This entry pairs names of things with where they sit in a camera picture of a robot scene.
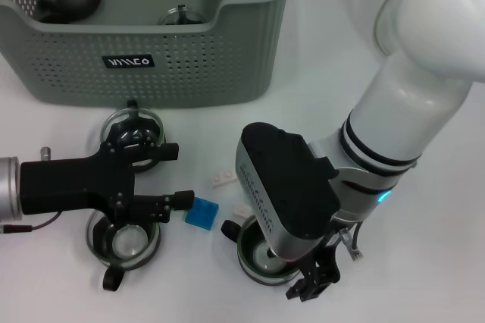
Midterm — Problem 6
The grey-green perforated storage bin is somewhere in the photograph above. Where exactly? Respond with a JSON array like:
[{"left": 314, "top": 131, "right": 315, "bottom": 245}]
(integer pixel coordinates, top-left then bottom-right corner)
[{"left": 0, "top": 0, "right": 300, "bottom": 108}]

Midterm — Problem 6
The right gripper cable with plug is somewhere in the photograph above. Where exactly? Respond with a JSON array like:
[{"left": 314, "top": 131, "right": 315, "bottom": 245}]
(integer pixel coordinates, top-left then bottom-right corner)
[{"left": 329, "top": 220, "right": 363, "bottom": 262}]

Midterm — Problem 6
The blue square plate brick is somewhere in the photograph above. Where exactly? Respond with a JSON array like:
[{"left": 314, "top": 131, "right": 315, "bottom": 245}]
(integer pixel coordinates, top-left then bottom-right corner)
[{"left": 184, "top": 196, "right": 220, "bottom": 231}]

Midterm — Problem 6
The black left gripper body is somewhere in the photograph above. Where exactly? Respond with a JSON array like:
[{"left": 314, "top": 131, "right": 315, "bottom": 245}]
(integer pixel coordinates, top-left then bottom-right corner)
[{"left": 20, "top": 143, "right": 136, "bottom": 221}]

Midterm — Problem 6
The glass teacup black holder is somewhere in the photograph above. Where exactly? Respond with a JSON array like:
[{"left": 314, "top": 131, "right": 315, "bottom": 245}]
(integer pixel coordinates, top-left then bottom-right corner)
[
  {"left": 86, "top": 207, "right": 162, "bottom": 293},
  {"left": 157, "top": 4, "right": 208, "bottom": 25},
  {"left": 101, "top": 99, "right": 167, "bottom": 173},
  {"left": 220, "top": 215, "right": 304, "bottom": 287}
]

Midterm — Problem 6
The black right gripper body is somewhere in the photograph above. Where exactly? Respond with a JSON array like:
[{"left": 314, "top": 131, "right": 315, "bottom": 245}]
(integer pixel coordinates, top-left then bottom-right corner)
[{"left": 302, "top": 239, "right": 341, "bottom": 284}]

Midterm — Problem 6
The gripper cable with plug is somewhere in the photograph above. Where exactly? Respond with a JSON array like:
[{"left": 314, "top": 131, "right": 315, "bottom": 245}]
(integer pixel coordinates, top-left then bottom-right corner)
[
  {"left": 329, "top": 220, "right": 363, "bottom": 262},
  {"left": 0, "top": 146, "right": 61, "bottom": 234}
]

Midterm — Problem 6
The left gripper cable with plug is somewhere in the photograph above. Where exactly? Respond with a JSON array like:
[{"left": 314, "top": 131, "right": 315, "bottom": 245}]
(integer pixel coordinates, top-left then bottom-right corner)
[{"left": 0, "top": 146, "right": 61, "bottom": 234}]

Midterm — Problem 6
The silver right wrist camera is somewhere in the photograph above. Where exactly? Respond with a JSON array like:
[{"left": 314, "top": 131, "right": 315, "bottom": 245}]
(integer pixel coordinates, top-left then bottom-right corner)
[{"left": 234, "top": 121, "right": 340, "bottom": 262}]

